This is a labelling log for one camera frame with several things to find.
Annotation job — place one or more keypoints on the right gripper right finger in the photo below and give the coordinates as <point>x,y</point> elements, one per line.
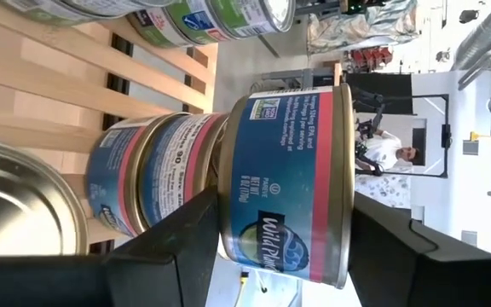
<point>433,281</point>

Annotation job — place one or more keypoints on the black background robot arm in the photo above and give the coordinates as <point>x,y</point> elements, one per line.
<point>371,123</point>

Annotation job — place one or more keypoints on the wooden slatted shelf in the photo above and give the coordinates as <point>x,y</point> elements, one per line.
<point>58,85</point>

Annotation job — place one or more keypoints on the person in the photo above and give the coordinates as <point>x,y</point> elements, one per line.
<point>388,149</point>

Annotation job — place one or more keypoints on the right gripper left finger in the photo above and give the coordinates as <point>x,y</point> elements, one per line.
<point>100,281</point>

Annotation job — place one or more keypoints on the red boxes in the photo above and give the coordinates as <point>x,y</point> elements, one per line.
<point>373,57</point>

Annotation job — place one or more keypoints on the grey cover cloth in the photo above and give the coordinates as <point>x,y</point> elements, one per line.
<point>356,30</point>

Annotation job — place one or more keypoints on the black metal frame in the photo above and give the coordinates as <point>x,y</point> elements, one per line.
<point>448,128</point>

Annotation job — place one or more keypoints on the blue Wild Planet seafood can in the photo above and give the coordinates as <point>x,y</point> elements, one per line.
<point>109,179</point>
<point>24,204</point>
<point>173,170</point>
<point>279,183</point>

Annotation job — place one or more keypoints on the silver ventilation duct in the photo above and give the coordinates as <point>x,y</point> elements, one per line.
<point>484,34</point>

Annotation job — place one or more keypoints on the black screen panel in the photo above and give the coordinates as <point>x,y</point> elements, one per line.
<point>394,91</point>

